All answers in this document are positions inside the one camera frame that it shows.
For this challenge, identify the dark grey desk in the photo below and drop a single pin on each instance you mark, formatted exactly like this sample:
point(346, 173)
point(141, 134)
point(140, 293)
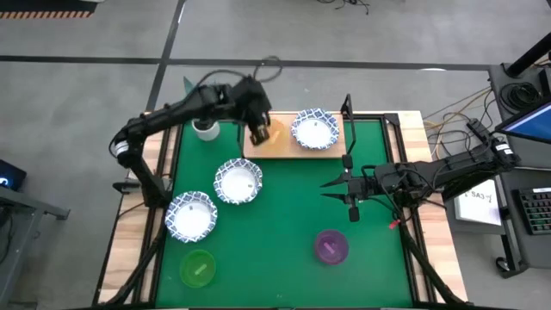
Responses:
point(523, 172)

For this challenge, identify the white paper sheet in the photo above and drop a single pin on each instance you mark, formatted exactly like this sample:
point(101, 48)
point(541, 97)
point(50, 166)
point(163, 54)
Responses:
point(478, 206)

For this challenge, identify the white cup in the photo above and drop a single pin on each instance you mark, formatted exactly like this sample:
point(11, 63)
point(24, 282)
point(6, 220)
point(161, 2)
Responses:
point(206, 131)

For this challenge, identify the black power adapter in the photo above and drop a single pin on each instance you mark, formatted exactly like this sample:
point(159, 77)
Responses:
point(478, 128)

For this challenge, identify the black table frame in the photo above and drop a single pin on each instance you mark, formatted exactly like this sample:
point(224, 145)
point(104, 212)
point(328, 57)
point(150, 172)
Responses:
point(396, 142)

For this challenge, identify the green translucent plastic bowl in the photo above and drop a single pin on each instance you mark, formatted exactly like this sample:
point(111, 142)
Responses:
point(198, 269)

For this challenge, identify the blue patterned paper bowl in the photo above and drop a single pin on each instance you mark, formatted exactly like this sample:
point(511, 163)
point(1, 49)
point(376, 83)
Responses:
point(191, 217)
point(238, 181)
point(315, 129)

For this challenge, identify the blue screen computer monitor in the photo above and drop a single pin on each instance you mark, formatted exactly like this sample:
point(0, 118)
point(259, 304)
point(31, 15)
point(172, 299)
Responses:
point(527, 125)

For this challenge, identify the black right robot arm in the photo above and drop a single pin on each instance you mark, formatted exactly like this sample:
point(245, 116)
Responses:
point(452, 170)

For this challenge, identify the red tag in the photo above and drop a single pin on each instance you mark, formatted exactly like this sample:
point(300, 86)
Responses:
point(393, 224)

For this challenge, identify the black device blue light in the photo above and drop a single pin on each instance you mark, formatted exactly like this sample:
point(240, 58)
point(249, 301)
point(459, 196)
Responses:
point(10, 175)

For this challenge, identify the green felt table mat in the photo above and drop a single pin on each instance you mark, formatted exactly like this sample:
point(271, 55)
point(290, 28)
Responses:
point(280, 237)

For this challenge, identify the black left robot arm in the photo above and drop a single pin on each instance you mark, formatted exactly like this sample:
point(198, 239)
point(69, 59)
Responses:
point(172, 113)

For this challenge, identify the grey metal cart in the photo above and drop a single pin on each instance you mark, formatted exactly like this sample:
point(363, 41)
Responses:
point(26, 206)

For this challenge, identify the wooden shelf board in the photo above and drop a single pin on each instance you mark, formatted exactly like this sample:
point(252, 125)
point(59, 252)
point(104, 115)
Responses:
point(284, 150)

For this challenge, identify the purple translucent plastic bowl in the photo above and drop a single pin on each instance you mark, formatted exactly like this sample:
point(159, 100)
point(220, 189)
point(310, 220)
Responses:
point(331, 246)

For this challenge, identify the black keyboard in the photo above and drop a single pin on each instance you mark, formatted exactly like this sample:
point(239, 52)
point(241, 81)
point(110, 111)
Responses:
point(536, 211)

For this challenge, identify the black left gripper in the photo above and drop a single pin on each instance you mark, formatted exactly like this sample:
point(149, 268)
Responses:
point(254, 101)

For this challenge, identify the black monitor stand pole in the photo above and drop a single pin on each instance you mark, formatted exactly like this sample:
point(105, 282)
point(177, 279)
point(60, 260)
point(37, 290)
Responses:
point(531, 57)

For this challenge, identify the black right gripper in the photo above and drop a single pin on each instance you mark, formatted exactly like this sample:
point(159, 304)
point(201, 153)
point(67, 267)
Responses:
point(361, 188)

